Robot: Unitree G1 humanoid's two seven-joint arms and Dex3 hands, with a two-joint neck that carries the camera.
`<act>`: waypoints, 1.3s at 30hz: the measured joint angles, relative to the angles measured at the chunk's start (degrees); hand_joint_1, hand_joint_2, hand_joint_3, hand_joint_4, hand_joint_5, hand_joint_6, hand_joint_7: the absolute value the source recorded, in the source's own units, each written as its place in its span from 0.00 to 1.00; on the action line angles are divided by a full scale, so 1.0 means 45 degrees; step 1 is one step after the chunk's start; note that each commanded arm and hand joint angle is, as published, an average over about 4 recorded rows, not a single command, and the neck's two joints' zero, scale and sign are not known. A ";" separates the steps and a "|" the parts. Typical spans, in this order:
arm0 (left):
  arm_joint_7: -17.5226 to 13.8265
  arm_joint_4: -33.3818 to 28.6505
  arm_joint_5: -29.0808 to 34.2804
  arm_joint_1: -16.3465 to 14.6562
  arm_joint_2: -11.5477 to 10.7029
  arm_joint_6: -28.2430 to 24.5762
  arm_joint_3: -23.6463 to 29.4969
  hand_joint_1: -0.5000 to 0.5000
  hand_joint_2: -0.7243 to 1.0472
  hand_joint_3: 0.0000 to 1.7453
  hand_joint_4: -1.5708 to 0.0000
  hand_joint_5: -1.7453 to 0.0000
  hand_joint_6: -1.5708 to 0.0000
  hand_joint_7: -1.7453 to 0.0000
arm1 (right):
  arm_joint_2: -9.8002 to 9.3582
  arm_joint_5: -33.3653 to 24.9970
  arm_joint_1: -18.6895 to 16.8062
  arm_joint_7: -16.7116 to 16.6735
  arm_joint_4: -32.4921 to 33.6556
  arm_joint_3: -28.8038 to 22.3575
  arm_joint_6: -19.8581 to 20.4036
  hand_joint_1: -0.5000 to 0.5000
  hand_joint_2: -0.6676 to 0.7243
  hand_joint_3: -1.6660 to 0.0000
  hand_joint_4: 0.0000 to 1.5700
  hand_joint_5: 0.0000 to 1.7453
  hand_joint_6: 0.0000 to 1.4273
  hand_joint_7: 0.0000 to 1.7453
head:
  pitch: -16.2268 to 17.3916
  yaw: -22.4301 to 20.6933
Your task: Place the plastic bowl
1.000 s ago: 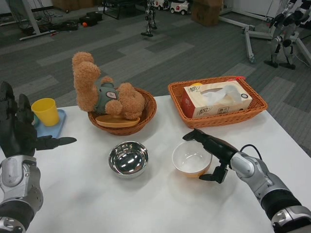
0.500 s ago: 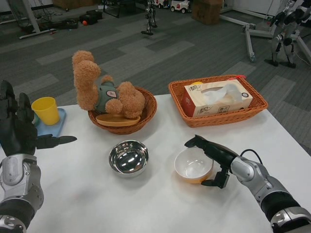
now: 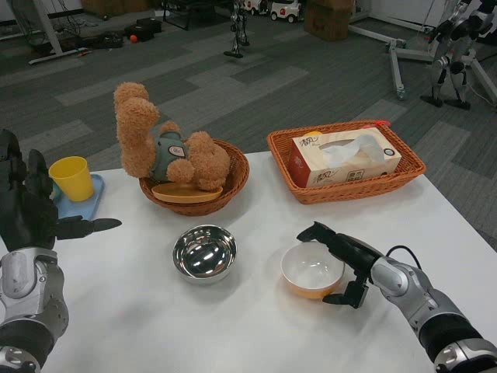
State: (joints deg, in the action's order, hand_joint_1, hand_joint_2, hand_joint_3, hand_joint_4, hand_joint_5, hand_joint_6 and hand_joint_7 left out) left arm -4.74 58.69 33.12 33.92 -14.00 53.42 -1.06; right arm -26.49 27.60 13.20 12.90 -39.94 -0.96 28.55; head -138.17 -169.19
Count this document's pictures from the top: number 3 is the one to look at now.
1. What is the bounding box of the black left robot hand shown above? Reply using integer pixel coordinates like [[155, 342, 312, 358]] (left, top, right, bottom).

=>
[[0, 129, 123, 253]]

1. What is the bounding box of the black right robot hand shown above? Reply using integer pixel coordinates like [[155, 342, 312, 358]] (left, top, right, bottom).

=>
[[297, 221, 384, 310]]

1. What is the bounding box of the white and orange plastic bowl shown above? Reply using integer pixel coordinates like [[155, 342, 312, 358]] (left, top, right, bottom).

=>
[[280, 242, 346, 301]]

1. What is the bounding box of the shiny steel bowl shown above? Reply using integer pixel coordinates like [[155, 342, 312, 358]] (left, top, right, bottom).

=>
[[172, 224, 238, 286]]

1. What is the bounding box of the yellow plastic cup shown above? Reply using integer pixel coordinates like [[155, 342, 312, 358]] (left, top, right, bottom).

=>
[[48, 155, 96, 202]]

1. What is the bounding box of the light blue plastic tray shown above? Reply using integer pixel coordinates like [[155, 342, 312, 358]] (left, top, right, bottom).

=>
[[50, 173, 106, 221]]

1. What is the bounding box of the rectangular wicker basket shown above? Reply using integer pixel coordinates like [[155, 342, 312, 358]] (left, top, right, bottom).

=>
[[266, 120, 427, 206]]

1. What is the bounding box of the beige tissue box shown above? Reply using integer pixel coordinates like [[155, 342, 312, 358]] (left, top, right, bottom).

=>
[[287, 127, 403, 189]]

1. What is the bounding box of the brown teddy bear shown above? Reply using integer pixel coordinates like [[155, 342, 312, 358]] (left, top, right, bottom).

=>
[[113, 81, 231, 191]]

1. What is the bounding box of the round wicker basket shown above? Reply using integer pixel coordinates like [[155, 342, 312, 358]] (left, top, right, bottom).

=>
[[138, 138, 249, 217]]

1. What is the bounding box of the orange wooden plate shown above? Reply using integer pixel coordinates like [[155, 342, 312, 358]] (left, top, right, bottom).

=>
[[151, 184, 224, 203]]

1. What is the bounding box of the white standing desk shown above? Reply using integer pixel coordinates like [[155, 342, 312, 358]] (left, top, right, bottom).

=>
[[27, 0, 94, 66]]

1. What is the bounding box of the black flat floor case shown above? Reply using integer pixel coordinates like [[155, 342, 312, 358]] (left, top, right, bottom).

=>
[[91, 33, 125, 50]]

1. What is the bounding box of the black equipment case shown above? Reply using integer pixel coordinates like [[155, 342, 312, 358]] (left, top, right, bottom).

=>
[[123, 19, 162, 43]]

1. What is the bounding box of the silver and black humanoid robot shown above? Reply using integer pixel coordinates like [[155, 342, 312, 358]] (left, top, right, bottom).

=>
[[421, 0, 497, 110]]

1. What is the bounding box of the large cardboard floor box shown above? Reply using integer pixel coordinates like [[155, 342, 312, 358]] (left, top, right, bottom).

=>
[[304, 0, 350, 42]]

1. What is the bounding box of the standing silver humanoid robot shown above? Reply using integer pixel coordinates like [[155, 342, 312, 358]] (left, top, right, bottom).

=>
[[224, 0, 252, 59]]

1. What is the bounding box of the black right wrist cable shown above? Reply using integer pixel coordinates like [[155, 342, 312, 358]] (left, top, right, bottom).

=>
[[384, 245, 422, 269]]

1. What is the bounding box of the white gantry frame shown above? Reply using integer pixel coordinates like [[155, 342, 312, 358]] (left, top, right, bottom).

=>
[[348, 0, 497, 101]]

